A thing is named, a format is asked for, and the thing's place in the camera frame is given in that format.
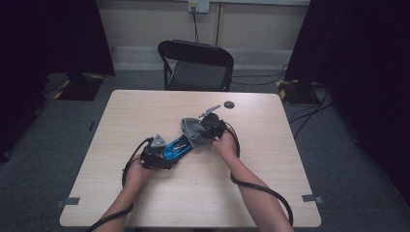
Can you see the person's right hand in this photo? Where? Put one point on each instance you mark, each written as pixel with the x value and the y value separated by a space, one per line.
pixel 225 146

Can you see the black curtain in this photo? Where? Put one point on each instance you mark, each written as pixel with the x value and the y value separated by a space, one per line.
pixel 38 48
pixel 364 64

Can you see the stand base with striped tape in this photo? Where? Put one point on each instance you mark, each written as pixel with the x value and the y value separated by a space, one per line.
pixel 80 88
pixel 296 92

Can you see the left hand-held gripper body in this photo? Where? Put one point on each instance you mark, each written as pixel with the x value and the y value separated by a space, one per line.
pixel 151 156

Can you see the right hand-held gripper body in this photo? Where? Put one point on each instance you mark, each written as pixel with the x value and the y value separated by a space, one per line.
pixel 214 125

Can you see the person's left hand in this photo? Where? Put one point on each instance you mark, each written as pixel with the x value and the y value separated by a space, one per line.
pixel 138 172

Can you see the black folding chair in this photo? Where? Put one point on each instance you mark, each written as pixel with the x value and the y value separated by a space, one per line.
pixel 196 75

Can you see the grey cloth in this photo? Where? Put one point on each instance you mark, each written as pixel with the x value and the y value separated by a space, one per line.
pixel 193 132

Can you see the round table grommet hole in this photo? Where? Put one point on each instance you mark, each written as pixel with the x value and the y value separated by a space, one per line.
pixel 229 104

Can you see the grey tape strip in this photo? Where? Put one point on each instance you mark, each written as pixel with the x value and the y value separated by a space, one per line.
pixel 69 201
pixel 311 198

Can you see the blue toy car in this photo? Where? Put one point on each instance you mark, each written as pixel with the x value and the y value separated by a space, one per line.
pixel 177 148

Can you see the vertical wall conduit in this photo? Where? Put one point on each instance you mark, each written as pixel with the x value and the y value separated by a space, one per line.
pixel 219 24

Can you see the white wall socket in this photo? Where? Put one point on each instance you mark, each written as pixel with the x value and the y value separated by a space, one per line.
pixel 199 6

